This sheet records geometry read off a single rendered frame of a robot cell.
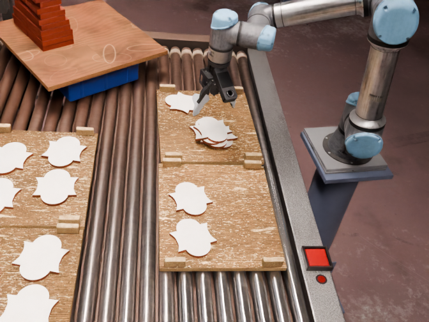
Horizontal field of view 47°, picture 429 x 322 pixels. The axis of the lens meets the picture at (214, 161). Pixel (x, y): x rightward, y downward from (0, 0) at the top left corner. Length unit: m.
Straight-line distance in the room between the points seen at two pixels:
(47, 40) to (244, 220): 1.00
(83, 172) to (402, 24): 1.02
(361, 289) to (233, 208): 1.28
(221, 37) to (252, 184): 0.47
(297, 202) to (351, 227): 1.32
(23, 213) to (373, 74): 1.09
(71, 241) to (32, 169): 0.31
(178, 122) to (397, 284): 1.50
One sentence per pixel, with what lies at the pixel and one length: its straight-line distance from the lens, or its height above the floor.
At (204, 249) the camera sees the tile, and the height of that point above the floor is 0.95.
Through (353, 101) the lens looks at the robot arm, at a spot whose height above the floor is 1.12.
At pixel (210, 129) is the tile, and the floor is 0.98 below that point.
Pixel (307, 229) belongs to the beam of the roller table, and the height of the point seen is 0.91.
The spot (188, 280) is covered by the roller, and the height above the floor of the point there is 0.92.
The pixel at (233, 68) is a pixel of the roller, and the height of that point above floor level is 0.92.
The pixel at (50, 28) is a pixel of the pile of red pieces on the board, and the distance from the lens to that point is 1.96.
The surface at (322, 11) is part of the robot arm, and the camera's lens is 1.60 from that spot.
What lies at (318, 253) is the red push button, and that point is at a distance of 1.49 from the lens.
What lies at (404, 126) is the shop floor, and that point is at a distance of 3.82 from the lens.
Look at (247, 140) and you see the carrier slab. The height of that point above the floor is 0.94.
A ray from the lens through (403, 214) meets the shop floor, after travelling 3.13.
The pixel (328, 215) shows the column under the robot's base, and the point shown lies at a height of 0.61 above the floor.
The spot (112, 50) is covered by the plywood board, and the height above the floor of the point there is 1.04.
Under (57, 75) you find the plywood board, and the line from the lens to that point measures 1.85.
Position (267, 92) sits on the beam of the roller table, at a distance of 2.06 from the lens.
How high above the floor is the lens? 2.05
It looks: 42 degrees down
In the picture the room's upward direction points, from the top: 9 degrees clockwise
